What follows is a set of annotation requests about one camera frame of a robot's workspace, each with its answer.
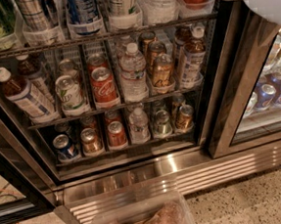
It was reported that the red coke can middle shelf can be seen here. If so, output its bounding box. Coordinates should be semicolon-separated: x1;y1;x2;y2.
90;67;117;103

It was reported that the clear water bottle middle shelf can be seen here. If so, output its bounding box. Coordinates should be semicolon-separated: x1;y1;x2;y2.
119;43;148;102

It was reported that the white green can top shelf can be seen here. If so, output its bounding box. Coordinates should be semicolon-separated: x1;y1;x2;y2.
107;0;136;17

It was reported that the blue white can top shelf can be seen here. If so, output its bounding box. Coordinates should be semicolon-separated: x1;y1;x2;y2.
67;0;99;24

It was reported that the brown tea bottle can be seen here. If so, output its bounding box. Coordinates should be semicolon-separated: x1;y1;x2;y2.
0;67;55;118
177;24;206;89

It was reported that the small water bottle bottom shelf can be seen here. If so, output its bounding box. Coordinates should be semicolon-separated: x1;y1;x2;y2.
128;108;151;144

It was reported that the gold can bottom shelf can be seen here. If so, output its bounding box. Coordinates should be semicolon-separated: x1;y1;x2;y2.
175;104;194;130

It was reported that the gold brown can middle shelf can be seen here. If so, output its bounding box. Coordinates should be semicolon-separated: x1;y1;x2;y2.
151;53;174;88

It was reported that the green silver can bottom shelf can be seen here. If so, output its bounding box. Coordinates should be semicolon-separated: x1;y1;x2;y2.
154;110;172;137

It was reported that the clear plastic bin with items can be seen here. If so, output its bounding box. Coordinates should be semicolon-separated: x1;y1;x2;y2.
91;191;196;224

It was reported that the blue pepsi can bottom shelf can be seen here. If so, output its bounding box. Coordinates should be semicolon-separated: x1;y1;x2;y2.
53;134;79;163

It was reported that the green white soda can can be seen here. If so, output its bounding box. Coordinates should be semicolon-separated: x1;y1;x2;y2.
55;75;84;111

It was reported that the brown tea bottle left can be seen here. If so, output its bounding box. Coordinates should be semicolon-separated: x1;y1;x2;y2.
0;67;55;118

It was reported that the stainless steel fridge grille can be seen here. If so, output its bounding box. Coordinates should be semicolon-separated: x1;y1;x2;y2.
54;139;281;224

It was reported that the red can bottom shelf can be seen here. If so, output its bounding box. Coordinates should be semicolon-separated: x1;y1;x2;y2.
108;121;127;147

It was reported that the orange can bottom shelf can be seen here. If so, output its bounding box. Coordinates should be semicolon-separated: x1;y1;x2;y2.
80;128;103;153

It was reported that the brown tea bottle right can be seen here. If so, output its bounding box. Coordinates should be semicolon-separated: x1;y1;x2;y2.
177;24;206;89

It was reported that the fridge glass door right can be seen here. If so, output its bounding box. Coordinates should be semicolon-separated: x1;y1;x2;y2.
209;1;281;158

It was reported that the plaid can top shelf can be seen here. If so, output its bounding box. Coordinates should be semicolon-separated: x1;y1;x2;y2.
15;0;58;32

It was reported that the blue pepsi can right fridge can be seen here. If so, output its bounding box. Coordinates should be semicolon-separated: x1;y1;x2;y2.
255;83;276;112

